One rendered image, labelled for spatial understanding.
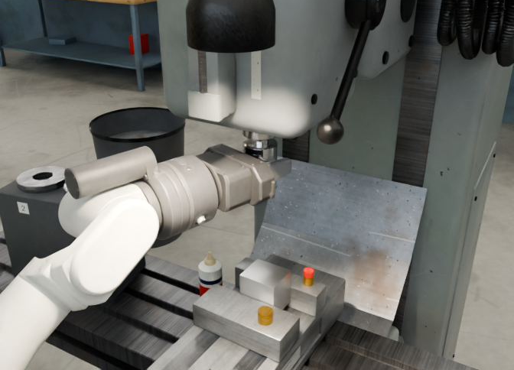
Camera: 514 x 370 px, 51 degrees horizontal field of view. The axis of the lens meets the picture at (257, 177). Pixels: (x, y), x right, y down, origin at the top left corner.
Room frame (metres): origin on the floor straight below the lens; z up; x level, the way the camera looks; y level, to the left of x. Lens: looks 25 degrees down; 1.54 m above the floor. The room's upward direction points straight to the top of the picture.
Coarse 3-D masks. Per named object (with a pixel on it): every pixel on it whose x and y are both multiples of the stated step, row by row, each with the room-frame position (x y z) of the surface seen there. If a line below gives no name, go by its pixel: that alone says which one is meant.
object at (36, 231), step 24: (48, 168) 0.93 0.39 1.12; (0, 192) 0.86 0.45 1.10; (24, 192) 0.85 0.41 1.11; (48, 192) 0.85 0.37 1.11; (0, 216) 0.86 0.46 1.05; (24, 216) 0.84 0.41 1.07; (48, 216) 0.82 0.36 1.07; (24, 240) 0.84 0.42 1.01; (48, 240) 0.82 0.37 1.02; (72, 240) 0.81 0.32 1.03; (24, 264) 0.85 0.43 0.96; (144, 264) 0.89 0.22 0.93; (120, 288) 0.81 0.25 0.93
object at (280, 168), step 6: (270, 162) 0.66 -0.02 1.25; (276, 162) 0.66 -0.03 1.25; (282, 162) 0.67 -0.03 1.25; (288, 162) 0.67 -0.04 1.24; (270, 168) 0.65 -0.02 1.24; (276, 168) 0.66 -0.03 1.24; (282, 168) 0.67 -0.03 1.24; (288, 168) 0.67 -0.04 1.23; (276, 174) 0.66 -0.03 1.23; (282, 174) 0.67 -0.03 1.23
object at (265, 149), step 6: (246, 144) 0.67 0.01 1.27; (252, 144) 0.67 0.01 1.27; (258, 144) 0.67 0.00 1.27; (264, 144) 0.67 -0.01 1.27; (270, 144) 0.67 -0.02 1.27; (276, 144) 0.67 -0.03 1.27; (246, 150) 0.67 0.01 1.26; (252, 150) 0.66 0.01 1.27; (258, 150) 0.66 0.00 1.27; (264, 150) 0.66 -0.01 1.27; (270, 150) 0.66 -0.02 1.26; (276, 150) 0.67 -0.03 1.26
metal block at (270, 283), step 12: (252, 264) 0.70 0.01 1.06; (264, 264) 0.70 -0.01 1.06; (240, 276) 0.67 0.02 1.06; (252, 276) 0.67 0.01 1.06; (264, 276) 0.67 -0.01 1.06; (276, 276) 0.67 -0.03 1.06; (288, 276) 0.68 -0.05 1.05; (240, 288) 0.67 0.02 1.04; (252, 288) 0.66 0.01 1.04; (264, 288) 0.65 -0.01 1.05; (276, 288) 0.65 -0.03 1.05; (288, 288) 0.68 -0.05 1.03; (264, 300) 0.65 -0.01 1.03; (276, 300) 0.65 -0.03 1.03; (288, 300) 0.68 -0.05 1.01
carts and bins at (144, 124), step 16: (112, 112) 2.74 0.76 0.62; (128, 112) 2.78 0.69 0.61; (144, 112) 2.80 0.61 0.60; (160, 112) 2.79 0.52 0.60; (96, 128) 2.61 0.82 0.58; (112, 128) 2.72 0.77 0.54; (128, 128) 2.77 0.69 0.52; (144, 128) 2.79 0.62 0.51; (160, 128) 2.78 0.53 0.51; (176, 128) 2.72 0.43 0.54; (96, 144) 2.43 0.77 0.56; (112, 144) 2.36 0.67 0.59; (128, 144) 2.34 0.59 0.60; (144, 144) 2.35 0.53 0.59; (160, 144) 2.39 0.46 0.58; (176, 144) 2.47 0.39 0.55; (160, 160) 2.39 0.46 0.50; (160, 240) 2.40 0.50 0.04
